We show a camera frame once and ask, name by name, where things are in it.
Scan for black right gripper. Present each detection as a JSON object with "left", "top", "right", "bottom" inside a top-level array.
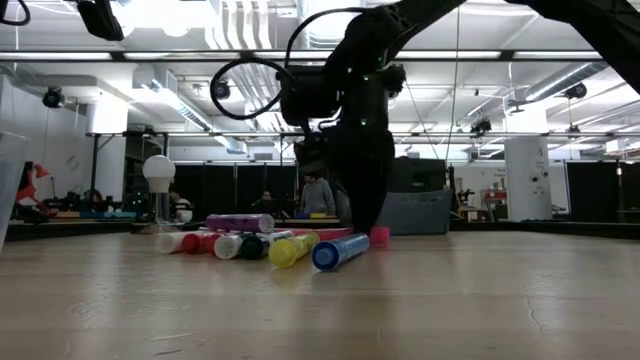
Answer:
[{"left": 293, "top": 127, "right": 398, "bottom": 235}]

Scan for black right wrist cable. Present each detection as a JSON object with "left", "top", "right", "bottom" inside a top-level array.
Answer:
[{"left": 209, "top": 7, "right": 371, "bottom": 122}]

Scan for black aluminium table frame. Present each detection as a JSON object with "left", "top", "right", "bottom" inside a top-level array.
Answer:
[{"left": 4, "top": 218, "right": 640, "bottom": 242}]

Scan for dark green marker white caps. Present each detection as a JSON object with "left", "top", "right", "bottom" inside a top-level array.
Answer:
[{"left": 240, "top": 229, "right": 296, "bottom": 261}]

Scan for blue highlighter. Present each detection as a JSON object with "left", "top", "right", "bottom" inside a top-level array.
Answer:
[{"left": 310, "top": 232, "right": 371, "bottom": 273}]

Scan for person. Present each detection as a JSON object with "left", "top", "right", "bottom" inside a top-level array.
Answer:
[
  {"left": 252, "top": 189, "right": 281, "bottom": 216},
  {"left": 298, "top": 172, "right": 337, "bottom": 217},
  {"left": 82, "top": 188, "right": 106, "bottom": 211},
  {"left": 167, "top": 189, "right": 195, "bottom": 224}
]

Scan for black monitor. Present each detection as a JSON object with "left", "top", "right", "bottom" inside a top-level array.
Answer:
[{"left": 387, "top": 157, "right": 447, "bottom": 194}]

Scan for pink highlighter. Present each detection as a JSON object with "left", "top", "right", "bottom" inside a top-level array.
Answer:
[{"left": 277, "top": 224, "right": 392, "bottom": 248}]

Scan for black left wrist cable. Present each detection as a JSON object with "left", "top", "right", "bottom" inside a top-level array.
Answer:
[{"left": 0, "top": 0, "right": 32, "bottom": 27}]

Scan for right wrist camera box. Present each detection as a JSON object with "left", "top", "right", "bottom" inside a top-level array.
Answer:
[{"left": 277, "top": 67, "right": 344, "bottom": 127}]

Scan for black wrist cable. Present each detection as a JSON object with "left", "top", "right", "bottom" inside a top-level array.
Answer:
[
  {"left": 0, "top": 0, "right": 32, "bottom": 27},
  {"left": 209, "top": 7, "right": 371, "bottom": 122}
]

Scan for white bulb lamp glass base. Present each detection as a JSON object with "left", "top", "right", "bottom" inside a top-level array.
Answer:
[{"left": 133, "top": 154, "right": 187, "bottom": 236}]

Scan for red desk lamp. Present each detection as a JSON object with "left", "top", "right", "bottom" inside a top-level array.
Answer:
[{"left": 14, "top": 160, "right": 56, "bottom": 217}]

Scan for white column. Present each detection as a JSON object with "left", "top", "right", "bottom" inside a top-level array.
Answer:
[{"left": 503, "top": 137, "right": 554, "bottom": 222}]

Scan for dark grey plastic bin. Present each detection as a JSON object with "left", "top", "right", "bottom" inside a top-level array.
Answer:
[{"left": 375, "top": 188, "right": 454, "bottom": 236}]

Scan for purple highlighter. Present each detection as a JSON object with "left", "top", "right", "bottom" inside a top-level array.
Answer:
[{"left": 204, "top": 213, "right": 276, "bottom": 235}]

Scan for black partition panel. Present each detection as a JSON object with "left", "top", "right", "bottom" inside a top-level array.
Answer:
[
  {"left": 566, "top": 160, "right": 640, "bottom": 224},
  {"left": 172, "top": 163, "right": 301, "bottom": 221}
]

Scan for red marker white caps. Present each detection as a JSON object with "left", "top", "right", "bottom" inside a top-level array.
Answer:
[{"left": 180, "top": 232, "right": 222, "bottom": 255}]

